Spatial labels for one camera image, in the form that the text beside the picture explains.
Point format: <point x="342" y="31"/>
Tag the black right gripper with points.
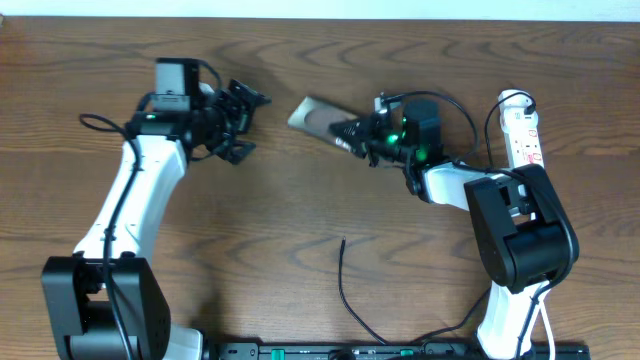
<point x="363" y="130"/>

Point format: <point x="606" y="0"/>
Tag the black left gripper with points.
<point x="230" y="150"/>

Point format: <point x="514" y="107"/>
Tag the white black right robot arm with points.
<point x="524" y="237"/>

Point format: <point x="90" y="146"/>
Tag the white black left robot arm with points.
<point x="103" y="300"/>

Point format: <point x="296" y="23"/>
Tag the white charger plug adapter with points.
<point x="517" y="104"/>

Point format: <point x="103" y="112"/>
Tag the white power strip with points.
<point x="521" y="137"/>

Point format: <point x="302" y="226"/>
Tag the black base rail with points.
<point x="449" y="350"/>

